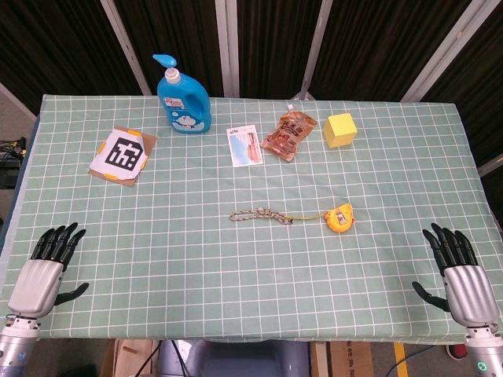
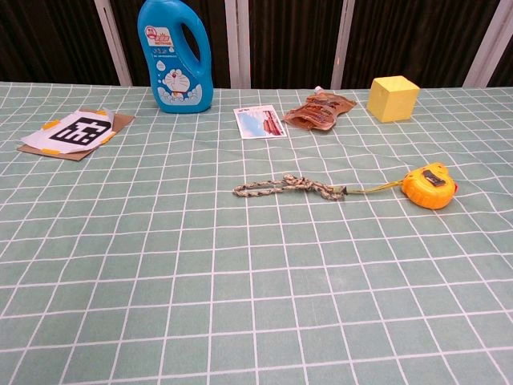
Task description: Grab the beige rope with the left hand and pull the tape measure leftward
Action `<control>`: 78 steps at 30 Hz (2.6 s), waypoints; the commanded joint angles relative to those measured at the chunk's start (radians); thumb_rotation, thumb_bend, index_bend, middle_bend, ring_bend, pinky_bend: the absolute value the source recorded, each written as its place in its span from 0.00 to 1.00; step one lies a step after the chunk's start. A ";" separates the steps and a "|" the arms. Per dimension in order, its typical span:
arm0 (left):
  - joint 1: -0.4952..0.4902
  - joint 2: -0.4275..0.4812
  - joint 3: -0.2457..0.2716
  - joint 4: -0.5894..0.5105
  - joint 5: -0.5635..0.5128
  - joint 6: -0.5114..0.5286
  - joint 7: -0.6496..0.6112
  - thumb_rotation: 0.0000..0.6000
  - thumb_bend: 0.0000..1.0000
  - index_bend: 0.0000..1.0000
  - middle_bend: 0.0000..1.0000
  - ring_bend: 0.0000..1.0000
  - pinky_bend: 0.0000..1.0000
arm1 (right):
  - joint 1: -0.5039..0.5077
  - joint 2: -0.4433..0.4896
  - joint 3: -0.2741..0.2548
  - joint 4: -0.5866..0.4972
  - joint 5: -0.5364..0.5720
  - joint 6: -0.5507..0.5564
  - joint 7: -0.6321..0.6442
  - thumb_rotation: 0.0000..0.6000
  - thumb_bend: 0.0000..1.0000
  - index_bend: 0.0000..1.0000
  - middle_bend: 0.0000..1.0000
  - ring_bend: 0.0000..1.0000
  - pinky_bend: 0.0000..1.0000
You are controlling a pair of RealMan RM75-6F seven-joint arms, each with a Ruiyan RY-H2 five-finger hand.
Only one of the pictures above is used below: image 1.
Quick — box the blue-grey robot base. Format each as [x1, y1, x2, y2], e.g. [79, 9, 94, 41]
[156, 339, 311, 377]

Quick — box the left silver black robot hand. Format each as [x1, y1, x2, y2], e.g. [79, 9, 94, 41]
[6, 221, 90, 319]

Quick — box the cardboard box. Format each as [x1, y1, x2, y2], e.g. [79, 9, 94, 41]
[105, 339, 159, 377]
[312, 340, 398, 377]

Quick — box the yellow tape measure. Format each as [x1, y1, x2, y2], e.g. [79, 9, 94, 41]
[290, 202, 354, 234]

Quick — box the cardboard marker board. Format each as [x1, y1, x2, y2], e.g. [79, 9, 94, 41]
[88, 125, 158, 189]

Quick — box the brown sauce pouch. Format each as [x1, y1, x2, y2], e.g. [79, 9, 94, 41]
[261, 103, 318, 162]

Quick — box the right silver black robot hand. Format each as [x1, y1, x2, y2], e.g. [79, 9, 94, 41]
[411, 222, 499, 327]

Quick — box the yellow cube block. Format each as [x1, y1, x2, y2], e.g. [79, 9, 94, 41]
[322, 112, 358, 149]

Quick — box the white frame post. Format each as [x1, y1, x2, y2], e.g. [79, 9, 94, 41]
[215, 0, 240, 97]
[100, 0, 152, 96]
[402, 0, 486, 102]
[292, 0, 335, 101]

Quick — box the black pleated curtain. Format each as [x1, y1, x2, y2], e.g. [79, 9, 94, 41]
[0, 0, 503, 170]

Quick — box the blue detergent pump bottle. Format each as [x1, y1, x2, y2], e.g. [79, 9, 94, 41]
[152, 53, 213, 135]

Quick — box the braided rope loop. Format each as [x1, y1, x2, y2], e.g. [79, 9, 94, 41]
[229, 207, 295, 225]

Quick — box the black cable bundle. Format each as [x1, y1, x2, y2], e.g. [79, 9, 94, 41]
[0, 136, 28, 189]

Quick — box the photo postcard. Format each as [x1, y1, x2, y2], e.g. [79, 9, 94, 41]
[226, 124, 263, 168]

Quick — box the green checkered tablecloth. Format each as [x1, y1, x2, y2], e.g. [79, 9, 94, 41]
[0, 93, 503, 342]

